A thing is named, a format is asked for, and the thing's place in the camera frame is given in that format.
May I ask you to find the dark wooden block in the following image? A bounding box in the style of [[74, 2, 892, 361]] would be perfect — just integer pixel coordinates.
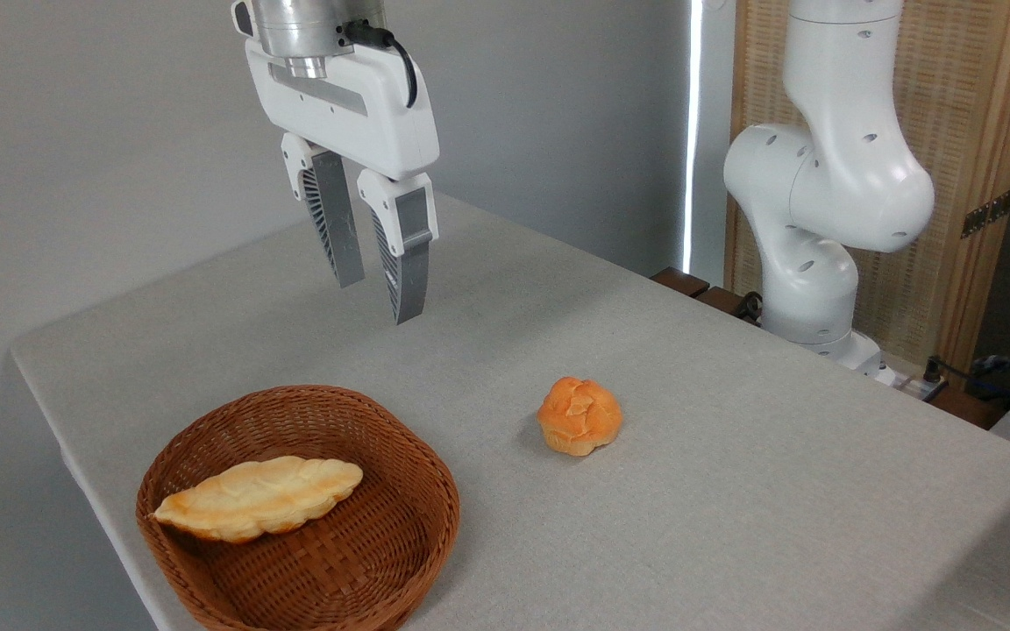
[[651, 267, 711, 299], [696, 286, 748, 317]]

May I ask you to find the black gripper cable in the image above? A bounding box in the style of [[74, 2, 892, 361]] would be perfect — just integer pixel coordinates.
[[343, 19, 419, 110]]

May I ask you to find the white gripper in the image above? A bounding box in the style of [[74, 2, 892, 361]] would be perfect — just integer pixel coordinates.
[[245, 39, 441, 326]]

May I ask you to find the long braided bread loaf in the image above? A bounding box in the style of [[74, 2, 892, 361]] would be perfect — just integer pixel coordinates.
[[151, 455, 365, 544]]

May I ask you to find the brown wicker basket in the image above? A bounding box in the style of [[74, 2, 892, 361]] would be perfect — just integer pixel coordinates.
[[135, 384, 461, 631]]

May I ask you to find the dark metal screen hinge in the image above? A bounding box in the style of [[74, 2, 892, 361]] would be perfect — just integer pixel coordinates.
[[961, 188, 1010, 239]]

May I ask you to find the round orange bread bun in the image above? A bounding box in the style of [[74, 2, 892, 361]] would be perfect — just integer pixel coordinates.
[[537, 376, 624, 457]]

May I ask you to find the white power strip with plug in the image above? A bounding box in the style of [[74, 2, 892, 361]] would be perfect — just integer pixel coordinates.
[[894, 355, 950, 403]]

